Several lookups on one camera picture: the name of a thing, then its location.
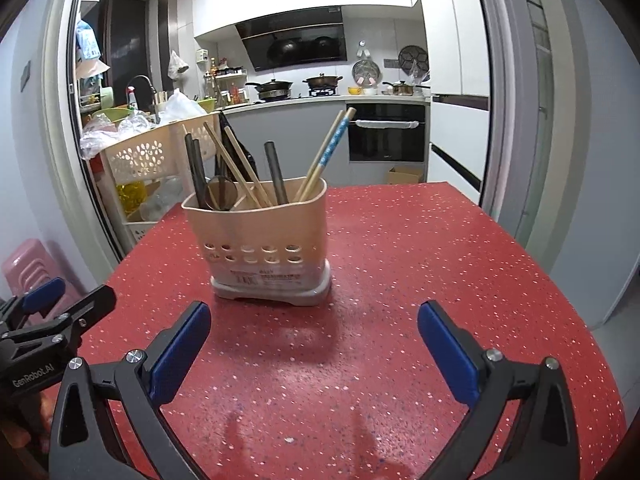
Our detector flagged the steel cooking pot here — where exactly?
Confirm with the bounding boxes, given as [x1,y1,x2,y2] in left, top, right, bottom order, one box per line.
[382,80,431,97]

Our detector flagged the cardboard box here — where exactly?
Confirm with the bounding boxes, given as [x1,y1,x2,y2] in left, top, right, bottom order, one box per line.
[386,166,425,187]

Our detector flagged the dark wok with handles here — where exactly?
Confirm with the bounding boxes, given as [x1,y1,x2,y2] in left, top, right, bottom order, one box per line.
[302,73,344,92]

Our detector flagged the black kitchen faucet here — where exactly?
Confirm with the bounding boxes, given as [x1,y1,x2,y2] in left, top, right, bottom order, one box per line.
[127,75,156,111]

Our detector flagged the white perforated basket cart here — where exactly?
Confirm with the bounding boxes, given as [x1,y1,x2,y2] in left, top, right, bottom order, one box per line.
[82,112,223,246]

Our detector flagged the white plastic bag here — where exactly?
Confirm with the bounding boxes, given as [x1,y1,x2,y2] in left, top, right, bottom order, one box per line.
[159,88,208,123]

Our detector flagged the white oven handle cover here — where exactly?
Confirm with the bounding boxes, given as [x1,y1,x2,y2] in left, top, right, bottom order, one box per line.
[354,119,420,132]

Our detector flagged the condiment rack with bottles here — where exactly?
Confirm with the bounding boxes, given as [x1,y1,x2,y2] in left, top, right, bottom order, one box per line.
[202,57,251,108]

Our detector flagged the round steel steamer rack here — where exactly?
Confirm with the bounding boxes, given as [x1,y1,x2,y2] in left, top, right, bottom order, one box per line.
[351,58,382,92]

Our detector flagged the yellow cooking oil bottle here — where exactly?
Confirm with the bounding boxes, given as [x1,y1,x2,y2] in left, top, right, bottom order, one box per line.
[116,182,148,216]

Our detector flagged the white refrigerator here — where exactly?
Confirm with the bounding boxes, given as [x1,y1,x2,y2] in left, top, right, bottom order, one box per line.
[407,0,493,206]

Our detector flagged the blue patterned hanging bag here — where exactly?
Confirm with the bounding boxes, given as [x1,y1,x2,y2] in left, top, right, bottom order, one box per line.
[75,20,111,78]

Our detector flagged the hanging plastic bag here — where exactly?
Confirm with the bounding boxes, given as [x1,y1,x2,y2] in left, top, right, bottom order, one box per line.
[167,50,190,81]

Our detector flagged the beige plastic utensil holder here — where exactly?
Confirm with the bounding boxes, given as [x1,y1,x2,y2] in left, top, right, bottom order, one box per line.
[181,176,333,307]

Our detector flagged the pink plastic stool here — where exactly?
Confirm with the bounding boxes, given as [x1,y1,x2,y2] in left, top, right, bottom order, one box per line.
[0,238,86,311]

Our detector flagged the round black divided tray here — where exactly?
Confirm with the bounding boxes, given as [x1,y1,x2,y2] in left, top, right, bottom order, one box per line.
[398,45,430,73]

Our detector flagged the blue patterned wooden chopstick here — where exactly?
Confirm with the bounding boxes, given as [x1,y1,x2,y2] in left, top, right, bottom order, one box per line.
[302,107,357,203]

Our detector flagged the black range hood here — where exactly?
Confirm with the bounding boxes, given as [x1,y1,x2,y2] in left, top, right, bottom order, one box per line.
[235,6,348,73]

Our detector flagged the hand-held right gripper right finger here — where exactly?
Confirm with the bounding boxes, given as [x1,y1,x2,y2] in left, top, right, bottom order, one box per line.
[418,300,581,480]

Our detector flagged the person's left hand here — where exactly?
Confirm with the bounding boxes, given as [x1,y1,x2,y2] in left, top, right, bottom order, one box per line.
[0,392,53,466]

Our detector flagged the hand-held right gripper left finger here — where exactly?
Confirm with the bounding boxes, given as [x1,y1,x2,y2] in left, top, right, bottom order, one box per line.
[48,301,213,480]

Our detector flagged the clear plastic bags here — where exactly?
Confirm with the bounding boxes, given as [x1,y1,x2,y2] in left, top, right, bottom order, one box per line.
[80,112,151,158]

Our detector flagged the black built-in oven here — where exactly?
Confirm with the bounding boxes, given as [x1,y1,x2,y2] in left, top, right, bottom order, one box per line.
[346,103,427,163]

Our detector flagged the black wok with lid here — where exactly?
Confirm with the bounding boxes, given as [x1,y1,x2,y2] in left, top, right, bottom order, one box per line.
[245,79,294,100]

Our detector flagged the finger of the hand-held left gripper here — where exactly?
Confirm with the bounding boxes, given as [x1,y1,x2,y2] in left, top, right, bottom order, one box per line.
[0,277,67,330]
[0,285,117,357]

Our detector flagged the black hanging cloth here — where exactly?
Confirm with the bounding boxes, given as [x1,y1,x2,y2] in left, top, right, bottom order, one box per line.
[215,110,258,181]

